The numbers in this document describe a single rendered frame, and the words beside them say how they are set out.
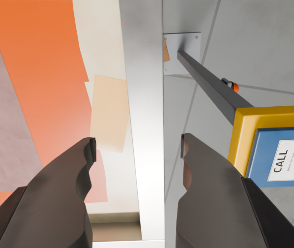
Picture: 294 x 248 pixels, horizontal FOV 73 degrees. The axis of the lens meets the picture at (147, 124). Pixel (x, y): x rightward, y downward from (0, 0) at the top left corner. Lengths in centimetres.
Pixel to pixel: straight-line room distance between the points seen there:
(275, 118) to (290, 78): 120
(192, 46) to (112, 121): 99
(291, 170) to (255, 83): 109
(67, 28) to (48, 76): 6
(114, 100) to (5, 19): 14
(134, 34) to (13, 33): 14
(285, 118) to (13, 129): 36
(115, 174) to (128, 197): 5
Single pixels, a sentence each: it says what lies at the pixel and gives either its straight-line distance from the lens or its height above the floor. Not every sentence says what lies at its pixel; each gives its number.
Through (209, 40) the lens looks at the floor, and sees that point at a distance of 124.
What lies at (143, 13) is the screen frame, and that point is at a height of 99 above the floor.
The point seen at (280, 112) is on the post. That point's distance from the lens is 32.
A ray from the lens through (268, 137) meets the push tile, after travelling 30.
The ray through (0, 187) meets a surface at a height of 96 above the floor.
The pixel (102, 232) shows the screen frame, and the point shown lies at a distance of 39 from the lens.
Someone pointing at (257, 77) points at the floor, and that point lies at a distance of 140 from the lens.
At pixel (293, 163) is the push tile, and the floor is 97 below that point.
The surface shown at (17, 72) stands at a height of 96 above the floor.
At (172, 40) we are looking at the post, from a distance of 119.
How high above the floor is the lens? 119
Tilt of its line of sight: 63 degrees down
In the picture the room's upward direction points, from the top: 179 degrees clockwise
